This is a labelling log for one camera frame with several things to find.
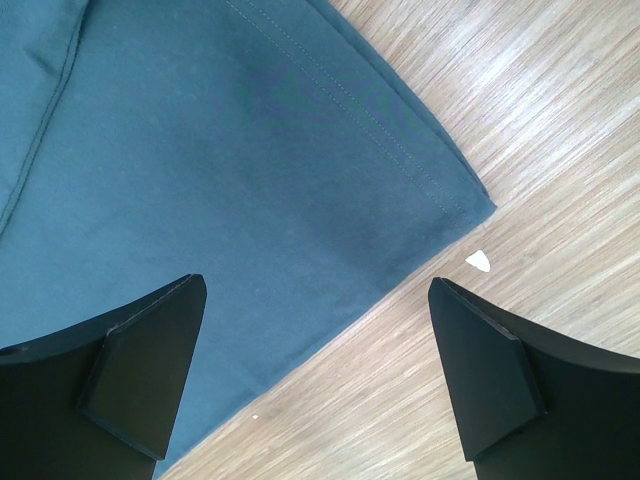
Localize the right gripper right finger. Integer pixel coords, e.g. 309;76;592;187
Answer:
428;277;639;479

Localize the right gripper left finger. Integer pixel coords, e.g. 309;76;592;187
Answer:
1;274;207;480

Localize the blue-grey t shirt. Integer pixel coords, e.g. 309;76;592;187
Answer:
1;1;495;473

